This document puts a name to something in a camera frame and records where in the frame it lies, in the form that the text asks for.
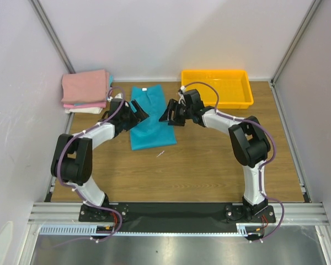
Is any teal t shirt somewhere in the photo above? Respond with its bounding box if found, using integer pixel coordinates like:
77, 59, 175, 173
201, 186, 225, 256
130, 84, 177, 151

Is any aluminium corner post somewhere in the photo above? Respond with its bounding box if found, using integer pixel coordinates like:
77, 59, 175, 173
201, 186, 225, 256
28, 0, 76, 74
270, 0, 323, 83

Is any dusty pink folded shirt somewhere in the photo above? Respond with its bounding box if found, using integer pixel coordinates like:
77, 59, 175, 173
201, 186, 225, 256
61, 70, 110, 104

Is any light blue folded shirt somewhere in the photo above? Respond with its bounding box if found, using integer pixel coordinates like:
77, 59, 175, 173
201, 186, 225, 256
73, 75, 114, 106

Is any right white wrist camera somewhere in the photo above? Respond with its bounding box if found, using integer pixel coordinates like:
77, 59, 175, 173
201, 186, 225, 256
178, 86, 186, 102

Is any left aluminium corner post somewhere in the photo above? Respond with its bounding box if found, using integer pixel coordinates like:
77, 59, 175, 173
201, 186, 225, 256
28, 0, 76, 74

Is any aluminium frame rail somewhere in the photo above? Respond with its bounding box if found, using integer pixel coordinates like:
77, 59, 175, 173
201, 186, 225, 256
28, 202, 329, 225

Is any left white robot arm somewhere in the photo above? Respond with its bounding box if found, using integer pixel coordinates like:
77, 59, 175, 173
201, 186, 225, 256
51, 98, 150, 221

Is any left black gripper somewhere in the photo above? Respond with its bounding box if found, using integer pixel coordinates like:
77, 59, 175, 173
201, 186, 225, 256
120, 100, 148, 131

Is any right aluminium corner post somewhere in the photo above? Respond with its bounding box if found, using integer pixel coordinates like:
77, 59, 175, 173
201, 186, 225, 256
270, 0, 323, 83

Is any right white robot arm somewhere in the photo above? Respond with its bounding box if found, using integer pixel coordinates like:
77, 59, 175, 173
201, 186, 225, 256
159, 89, 271, 222

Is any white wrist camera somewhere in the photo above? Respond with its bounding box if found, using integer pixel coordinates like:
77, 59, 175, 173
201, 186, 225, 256
178, 86, 186, 102
107, 93, 124, 103

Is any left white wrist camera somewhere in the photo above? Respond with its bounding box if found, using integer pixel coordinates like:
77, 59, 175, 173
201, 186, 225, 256
107, 93, 124, 103

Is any white slotted cable duct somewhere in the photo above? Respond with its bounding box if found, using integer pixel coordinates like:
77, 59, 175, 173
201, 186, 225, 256
39, 224, 248, 237

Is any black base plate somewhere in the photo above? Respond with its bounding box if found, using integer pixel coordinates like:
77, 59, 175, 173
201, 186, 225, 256
78, 202, 276, 234

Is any bright pink folded shirt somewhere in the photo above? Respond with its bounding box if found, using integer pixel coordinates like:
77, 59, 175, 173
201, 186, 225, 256
63, 87, 110, 109

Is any yellow plastic tray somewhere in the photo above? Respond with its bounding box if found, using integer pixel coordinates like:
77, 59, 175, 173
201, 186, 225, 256
181, 70, 254, 109

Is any white folded shirt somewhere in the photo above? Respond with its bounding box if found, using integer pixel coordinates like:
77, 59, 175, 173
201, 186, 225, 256
65, 107, 103, 114

